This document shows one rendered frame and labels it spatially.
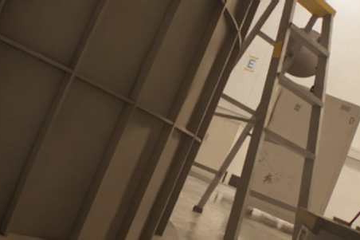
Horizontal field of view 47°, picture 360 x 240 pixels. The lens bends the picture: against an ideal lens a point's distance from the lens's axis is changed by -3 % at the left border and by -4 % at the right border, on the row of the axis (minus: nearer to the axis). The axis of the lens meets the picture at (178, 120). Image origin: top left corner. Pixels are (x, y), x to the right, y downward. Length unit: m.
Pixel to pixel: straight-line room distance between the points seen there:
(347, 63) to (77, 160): 8.27
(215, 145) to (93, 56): 7.24
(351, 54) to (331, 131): 4.63
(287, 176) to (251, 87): 4.54
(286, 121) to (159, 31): 3.64
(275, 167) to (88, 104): 3.71
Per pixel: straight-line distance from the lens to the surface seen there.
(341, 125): 4.65
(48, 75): 0.92
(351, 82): 8.94
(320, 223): 1.23
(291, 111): 4.64
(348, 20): 9.37
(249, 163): 2.08
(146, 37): 1.06
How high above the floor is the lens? 0.33
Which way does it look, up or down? 4 degrees up
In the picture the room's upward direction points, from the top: 23 degrees clockwise
